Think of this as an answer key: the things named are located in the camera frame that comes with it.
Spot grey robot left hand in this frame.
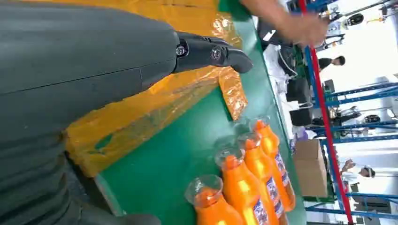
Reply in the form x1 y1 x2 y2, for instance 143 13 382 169
0 0 254 139

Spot person's right hand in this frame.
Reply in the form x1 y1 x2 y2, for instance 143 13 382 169
280 12 330 48

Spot orange drink bottle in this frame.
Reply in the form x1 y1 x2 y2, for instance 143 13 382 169
238 133 290 225
214 148 281 225
251 119 297 212
185 174 245 225

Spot standing person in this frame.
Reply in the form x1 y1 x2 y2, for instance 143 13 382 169
339 158 377 187
318 55 347 71

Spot black carry bag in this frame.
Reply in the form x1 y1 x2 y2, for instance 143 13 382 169
285 77 314 127

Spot red pole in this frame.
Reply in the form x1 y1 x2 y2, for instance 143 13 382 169
298 0 355 225

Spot blue shelf rack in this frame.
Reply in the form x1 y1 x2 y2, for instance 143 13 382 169
303 45 398 222

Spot yellow plastic sheet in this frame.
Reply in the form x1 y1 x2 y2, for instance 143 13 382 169
31 0 249 178

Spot brown cardboard box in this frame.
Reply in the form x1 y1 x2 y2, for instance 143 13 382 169
292 139 329 198

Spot green table mat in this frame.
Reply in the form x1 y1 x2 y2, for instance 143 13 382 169
94 0 307 225

